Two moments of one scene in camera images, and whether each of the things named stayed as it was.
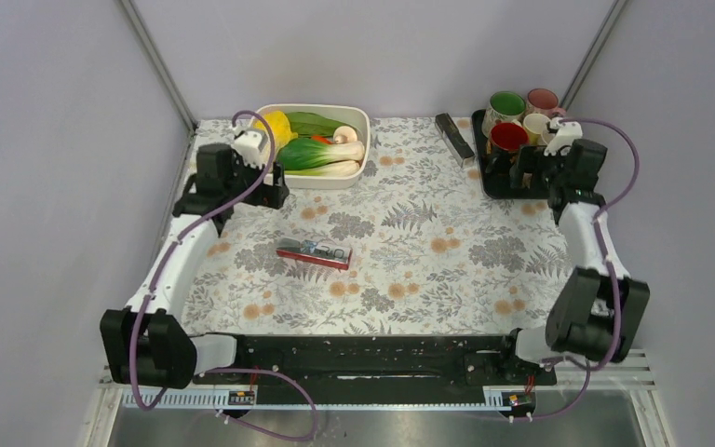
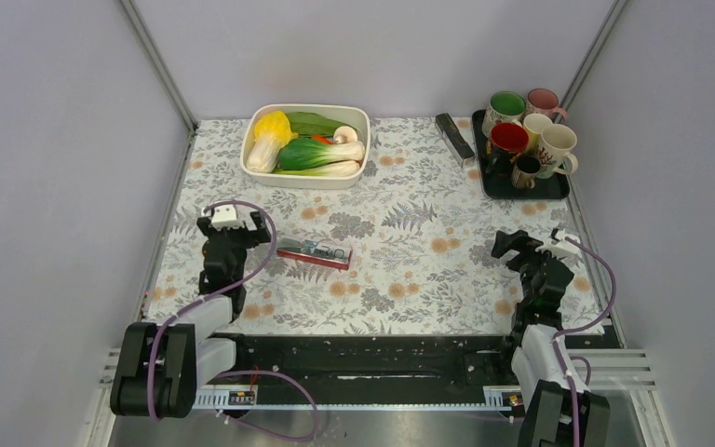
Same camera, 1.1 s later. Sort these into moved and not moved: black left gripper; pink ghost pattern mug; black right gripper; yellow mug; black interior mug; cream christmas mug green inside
Moved: black right gripper; black left gripper
Not moved: yellow mug; cream christmas mug green inside; black interior mug; pink ghost pattern mug
